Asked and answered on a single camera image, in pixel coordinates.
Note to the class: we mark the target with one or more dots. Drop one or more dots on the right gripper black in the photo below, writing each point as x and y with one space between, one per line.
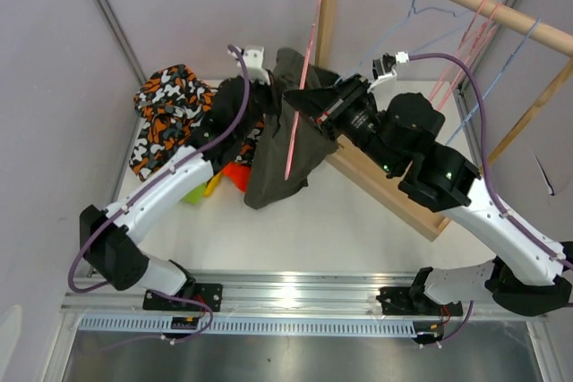
329 106

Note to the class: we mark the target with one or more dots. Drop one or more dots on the lime green shorts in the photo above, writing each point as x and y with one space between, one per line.
196 195

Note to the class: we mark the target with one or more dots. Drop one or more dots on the camouflage orange black shorts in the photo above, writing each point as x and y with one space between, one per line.
179 109

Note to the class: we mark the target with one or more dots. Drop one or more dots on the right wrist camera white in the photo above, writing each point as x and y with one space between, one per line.
384 67

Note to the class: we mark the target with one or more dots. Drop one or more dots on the bright orange shorts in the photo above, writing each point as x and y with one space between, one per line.
238 174

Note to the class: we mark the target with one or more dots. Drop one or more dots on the aluminium mounting rail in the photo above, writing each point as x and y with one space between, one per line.
282 303

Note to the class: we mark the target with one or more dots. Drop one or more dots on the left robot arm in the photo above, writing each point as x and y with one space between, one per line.
110 237

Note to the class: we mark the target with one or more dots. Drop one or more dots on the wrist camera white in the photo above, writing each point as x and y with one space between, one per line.
384 67
252 57

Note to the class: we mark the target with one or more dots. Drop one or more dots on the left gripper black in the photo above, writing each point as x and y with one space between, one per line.
273 109

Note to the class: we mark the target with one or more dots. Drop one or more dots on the blue hanger with camouflage shorts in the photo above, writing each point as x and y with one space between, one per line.
412 11

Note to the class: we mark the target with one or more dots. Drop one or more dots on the yellow plastic tray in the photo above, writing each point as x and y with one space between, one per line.
212 185

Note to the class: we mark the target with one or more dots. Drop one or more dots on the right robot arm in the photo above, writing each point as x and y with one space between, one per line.
526 274

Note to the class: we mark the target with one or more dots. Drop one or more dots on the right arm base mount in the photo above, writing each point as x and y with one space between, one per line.
399 301

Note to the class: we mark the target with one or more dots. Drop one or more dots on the dark olive shorts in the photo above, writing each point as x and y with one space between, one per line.
285 153

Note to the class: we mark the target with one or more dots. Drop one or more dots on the pink hanger with orange shorts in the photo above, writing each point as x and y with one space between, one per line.
465 46

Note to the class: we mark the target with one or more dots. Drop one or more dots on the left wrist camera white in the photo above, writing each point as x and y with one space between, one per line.
252 57

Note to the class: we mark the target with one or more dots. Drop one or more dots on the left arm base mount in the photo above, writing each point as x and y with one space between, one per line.
192 297

